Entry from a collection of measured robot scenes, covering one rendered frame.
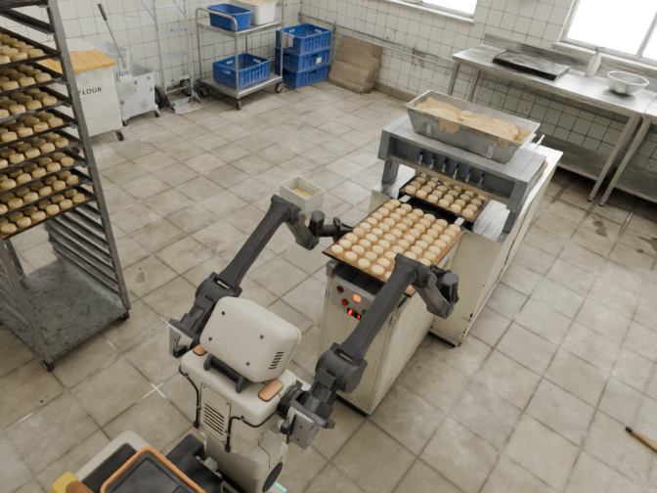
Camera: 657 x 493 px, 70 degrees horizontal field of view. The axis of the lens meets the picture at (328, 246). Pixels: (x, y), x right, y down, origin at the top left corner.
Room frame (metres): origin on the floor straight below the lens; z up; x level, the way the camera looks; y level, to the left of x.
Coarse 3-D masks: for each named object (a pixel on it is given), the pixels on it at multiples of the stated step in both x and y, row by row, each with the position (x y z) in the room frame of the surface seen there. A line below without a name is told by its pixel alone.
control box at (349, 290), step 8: (336, 280) 1.40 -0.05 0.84; (344, 280) 1.41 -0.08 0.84; (336, 288) 1.39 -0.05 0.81; (344, 288) 1.38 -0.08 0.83; (352, 288) 1.37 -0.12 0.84; (360, 288) 1.37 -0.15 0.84; (336, 296) 1.39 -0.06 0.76; (344, 296) 1.37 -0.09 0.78; (352, 296) 1.35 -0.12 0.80; (360, 296) 1.34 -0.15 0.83; (368, 296) 1.33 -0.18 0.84; (336, 304) 1.39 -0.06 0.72; (352, 304) 1.35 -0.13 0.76; (360, 304) 1.33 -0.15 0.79; (368, 304) 1.32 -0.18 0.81; (352, 312) 1.35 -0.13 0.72; (360, 312) 1.33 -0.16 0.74; (360, 320) 1.33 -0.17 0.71
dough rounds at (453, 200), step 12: (420, 180) 2.15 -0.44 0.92; (432, 180) 2.17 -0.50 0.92; (408, 192) 2.04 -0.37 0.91; (420, 192) 2.04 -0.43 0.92; (432, 192) 2.05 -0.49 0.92; (444, 192) 2.08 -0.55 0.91; (456, 192) 2.08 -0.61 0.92; (468, 192) 2.09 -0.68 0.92; (444, 204) 1.95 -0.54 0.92; (456, 204) 1.96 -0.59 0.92; (468, 204) 1.97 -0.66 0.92; (480, 204) 1.99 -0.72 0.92; (468, 216) 1.88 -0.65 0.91
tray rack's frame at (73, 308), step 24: (48, 264) 1.99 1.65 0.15; (48, 288) 1.80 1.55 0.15; (72, 288) 1.83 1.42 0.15; (96, 288) 1.85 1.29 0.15; (0, 312) 1.59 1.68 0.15; (48, 312) 1.63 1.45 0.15; (72, 312) 1.65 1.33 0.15; (96, 312) 1.67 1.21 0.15; (120, 312) 1.69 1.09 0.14; (24, 336) 1.45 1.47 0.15; (48, 336) 1.47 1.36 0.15; (72, 336) 1.49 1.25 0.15
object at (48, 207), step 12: (72, 192) 1.73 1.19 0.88; (36, 204) 1.63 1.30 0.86; (48, 204) 1.62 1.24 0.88; (60, 204) 1.63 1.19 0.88; (72, 204) 1.66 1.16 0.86; (12, 216) 1.51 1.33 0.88; (24, 216) 1.54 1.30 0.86; (36, 216) 1.53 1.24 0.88; (48, 216) 1.56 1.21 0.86; (0, 228) 1.45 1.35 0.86; (12, 228) 1.43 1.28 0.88
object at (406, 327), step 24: (336, 312) 1.42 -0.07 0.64; (408, 312) 1.40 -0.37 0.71; (336, 336) 1.41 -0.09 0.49; (384, 336) 1.30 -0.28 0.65; (408, 336) 1.50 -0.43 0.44; (384, 360) 1.29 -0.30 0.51; (408, 360) 1.64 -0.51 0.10; (360, 384) 1.33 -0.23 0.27; (384, 384) 1.36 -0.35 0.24; (360, 408) 1.32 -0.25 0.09
